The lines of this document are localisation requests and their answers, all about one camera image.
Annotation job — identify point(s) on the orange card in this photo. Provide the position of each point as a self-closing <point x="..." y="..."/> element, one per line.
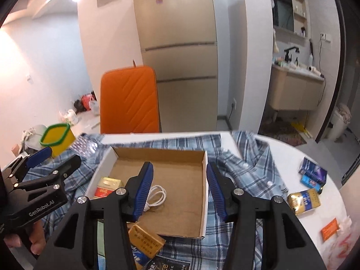
<point x="329" y="229"/>

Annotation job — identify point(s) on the orange chair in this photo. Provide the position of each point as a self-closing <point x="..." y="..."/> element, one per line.
<point x="129" y="101"/>

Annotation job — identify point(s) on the person's left hand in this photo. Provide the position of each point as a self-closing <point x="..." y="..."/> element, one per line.
<point x="38" y="239"/>

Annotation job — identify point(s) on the white bottle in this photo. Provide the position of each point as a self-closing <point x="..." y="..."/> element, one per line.
<point x="310" y="59"/>

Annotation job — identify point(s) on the blue pack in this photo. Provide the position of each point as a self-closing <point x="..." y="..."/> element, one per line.
<point x="139" y="259"/>

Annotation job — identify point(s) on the red plastic bag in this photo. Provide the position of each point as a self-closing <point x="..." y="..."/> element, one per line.
<point x="87" y="100"/>

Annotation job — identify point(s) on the dark printed packet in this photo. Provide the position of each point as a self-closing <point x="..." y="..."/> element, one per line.
<point x="168" y="265"/>

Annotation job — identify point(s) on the bathroom mirror cabinet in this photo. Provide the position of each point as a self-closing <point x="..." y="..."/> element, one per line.
<point x="284" y="11"/>

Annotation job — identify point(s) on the patterned bath rug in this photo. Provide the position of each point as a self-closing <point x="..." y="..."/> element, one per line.
<point x="281" y="133"/>

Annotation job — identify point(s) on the dark bag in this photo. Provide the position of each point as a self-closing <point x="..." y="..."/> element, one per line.
<point x="78" y="105"/>

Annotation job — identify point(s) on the dotted patterned sheet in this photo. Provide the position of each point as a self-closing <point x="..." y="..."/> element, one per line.
<point x="84" y="146"/>

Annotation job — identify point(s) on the cardboard box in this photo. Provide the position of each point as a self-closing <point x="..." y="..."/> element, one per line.
<point x="180" y="191"/>

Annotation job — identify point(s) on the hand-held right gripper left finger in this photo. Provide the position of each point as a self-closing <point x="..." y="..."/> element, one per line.
<point x="143" y="191"/>

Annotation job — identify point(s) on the yellow container with green rim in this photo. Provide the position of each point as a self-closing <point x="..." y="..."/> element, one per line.
<point x="57" y="140"/>

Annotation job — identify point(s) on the orange gold pack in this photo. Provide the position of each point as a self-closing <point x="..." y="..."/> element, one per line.
<point x="146" y="240"/>

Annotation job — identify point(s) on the beige vanity cabinet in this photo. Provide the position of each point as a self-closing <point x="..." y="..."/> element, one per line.
<point x="295" y="90"/>

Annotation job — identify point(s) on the wall outlet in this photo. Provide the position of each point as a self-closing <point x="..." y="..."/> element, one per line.
<point x="326" y="37"/>
<point x="233" y="103"/>

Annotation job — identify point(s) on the beige refrigerator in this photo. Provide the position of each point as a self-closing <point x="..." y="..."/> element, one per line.
<point x="180" y="62"/>

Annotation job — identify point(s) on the dark door frame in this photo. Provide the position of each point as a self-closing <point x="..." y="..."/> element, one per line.
<point x="341" y="62"/>

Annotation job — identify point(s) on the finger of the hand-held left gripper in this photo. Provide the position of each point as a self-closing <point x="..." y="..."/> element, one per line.
<point x="64" y="167"/>
<point x="39" y="156"/>

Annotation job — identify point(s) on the white hair dryer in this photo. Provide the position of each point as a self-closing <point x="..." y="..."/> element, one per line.
<point x="315" y="71"/>

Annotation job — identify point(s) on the white trash bin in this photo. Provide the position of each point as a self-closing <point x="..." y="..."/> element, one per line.
<point x="339" y="126"/>

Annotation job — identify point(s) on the white printed plastic bag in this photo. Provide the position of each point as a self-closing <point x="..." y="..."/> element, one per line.
<point x="346" y="239"/>

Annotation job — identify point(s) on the black faucet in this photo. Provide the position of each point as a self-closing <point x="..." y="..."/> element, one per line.
<point x="288" y="54"/>

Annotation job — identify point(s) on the gold and red packet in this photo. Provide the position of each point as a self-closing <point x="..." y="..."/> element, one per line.
<point x="108" y="185"/>

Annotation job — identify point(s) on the light blue box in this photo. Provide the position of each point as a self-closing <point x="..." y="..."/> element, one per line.
<point x="309" y="182"/>

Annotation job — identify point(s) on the grey round container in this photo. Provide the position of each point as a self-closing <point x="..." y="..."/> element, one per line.
<point x="35" y="135"/>

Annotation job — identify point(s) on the blue plaid shirt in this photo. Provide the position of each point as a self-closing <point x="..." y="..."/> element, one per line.
<point x="247" y="174"/>

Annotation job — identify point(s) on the gold coffee pack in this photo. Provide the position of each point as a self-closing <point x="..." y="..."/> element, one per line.
<point x="305" y="202"/>

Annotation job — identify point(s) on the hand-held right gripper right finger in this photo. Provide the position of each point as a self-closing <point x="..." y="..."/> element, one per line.
<point x="216" y="191"/>

